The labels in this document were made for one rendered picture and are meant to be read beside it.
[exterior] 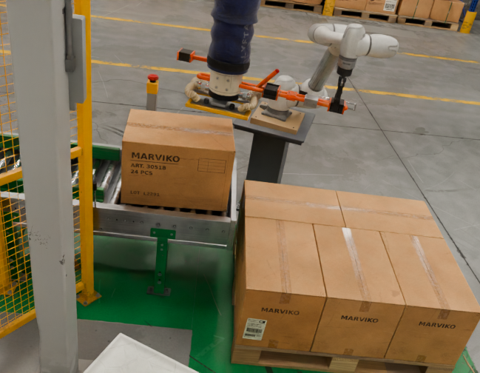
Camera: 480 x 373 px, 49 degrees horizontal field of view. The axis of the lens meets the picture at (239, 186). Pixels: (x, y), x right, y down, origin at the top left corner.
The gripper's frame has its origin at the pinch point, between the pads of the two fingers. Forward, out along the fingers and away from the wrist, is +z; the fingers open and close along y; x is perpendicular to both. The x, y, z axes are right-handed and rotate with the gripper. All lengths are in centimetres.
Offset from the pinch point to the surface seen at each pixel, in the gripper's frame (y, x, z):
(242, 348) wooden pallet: 73, -17, 114
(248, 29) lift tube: 5, -50, -30
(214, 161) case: 20, -56, 39
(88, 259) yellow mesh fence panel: 59, -111, 95
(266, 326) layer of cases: 71, -8, 96
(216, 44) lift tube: 10, -65, -21
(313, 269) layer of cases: 47, 9, 72
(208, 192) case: 21, -57, 60
